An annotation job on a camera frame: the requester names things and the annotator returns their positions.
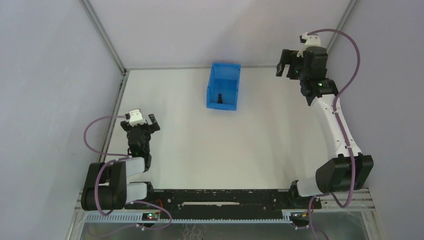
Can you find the left aluminium frame rail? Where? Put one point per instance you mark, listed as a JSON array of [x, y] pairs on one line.
[[97, 24]]

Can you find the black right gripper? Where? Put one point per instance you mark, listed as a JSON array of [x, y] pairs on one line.
[[291, 64]]

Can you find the black yellow screwdriver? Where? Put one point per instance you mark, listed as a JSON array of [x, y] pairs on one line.
[[220, 99]]

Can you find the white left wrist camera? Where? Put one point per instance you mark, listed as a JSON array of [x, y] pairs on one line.
[[134, 117]]

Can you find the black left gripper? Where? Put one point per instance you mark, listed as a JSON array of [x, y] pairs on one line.
[[139, 128]]

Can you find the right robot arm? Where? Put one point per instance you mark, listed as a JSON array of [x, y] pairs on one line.
[[347, 167]]

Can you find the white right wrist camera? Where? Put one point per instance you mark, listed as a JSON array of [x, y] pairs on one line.
[[308, 41]]

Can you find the back aluminium frame rail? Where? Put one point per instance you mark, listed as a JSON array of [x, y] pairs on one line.
[[272, 66]]

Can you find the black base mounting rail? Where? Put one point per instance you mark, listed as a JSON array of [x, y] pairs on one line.
[[224, 203]]

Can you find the right aluminium frame rail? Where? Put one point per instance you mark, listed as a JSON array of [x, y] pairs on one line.
[[339, 32]]

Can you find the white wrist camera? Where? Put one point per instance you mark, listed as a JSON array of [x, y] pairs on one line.
[[134, 117], [308, 41]]

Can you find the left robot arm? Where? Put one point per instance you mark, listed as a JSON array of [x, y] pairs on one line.
[[106, 186]]

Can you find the blue plastic storage bin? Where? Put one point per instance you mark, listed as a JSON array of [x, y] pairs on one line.
[[224, 79]]

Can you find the grey slotted cable duct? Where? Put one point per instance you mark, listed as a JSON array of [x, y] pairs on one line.
[[138, 217]]

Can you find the aluminium frame rail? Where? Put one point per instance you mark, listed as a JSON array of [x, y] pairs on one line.
[[272, 66], [339, 32], [97, 24]]

